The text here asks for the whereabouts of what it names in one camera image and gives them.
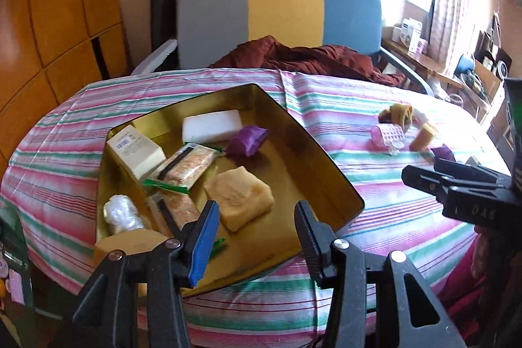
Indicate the person's pink clothing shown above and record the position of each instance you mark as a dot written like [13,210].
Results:
[469,291]

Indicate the orange cracker packet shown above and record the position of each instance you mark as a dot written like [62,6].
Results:
[179,211]
[187,167]

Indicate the wooden desk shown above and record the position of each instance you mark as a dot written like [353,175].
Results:
[424,60]

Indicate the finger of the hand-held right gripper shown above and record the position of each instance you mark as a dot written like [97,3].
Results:
[424,179]
[469,172]

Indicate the white box with blue print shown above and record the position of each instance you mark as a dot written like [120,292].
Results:
[410,32]

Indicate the tan sponge block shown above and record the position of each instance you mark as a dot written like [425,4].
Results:
[240,197]

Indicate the pink hair roller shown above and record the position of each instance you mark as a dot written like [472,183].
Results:
[385,134]

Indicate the cardboard box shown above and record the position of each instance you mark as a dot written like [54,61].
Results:
[487,79]

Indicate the dark red cloth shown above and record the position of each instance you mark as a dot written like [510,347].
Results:
[318,60]

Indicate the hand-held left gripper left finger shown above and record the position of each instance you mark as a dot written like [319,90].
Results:
[202,246]

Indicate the grey yellow blue chair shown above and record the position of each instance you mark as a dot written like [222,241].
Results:
[281,13]

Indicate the black rolled mat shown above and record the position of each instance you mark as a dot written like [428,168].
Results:
[163,5]

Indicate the white foam block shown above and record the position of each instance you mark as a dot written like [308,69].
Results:
[212,126]

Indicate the small tan cube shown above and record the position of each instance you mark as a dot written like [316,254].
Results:
[422,139]

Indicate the cream box with blue label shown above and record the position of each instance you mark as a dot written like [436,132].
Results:
[136,152]

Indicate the light purple box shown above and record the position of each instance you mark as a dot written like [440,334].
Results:
[15,285]

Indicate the wooden wardrobe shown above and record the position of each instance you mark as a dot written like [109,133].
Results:
[61,26]

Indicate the gold metal tin tray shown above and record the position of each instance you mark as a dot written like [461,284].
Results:
[293,176]

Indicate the pink green striped tablecloth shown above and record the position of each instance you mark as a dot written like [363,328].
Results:
[367,185]

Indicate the clear plastic piece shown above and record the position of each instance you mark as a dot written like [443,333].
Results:
[394,149]

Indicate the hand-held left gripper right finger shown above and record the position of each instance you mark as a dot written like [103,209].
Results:
[308,238]

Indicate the white plastic wrap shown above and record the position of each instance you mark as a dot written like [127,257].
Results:
[120,214]

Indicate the brown knitted item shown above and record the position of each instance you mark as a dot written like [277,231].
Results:
[401,113]

